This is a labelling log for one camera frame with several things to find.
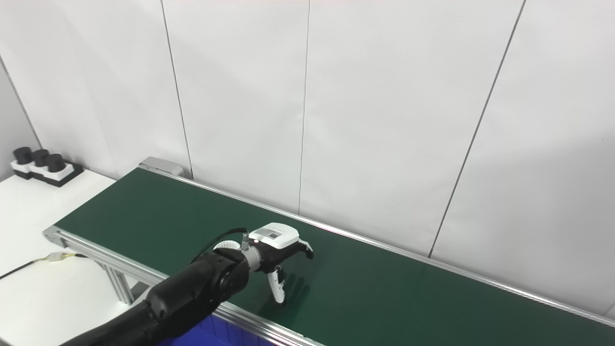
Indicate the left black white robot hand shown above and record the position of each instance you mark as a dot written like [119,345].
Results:
[276,235]

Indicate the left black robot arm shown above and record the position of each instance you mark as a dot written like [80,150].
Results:
[182,298]

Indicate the blue bin with white rings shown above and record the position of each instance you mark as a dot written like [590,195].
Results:
[211,334]

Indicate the green conveyor belt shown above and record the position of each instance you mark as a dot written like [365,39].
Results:
[96,250]
[384,288]

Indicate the grey conveyor end housing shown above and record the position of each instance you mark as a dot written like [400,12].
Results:
[161,166]

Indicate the aluminium conveyor leg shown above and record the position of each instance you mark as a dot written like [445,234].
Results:
[120,283]

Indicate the black cylinder on white base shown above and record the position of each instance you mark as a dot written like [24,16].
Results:
[39,158]
[21,156]
[57,166]

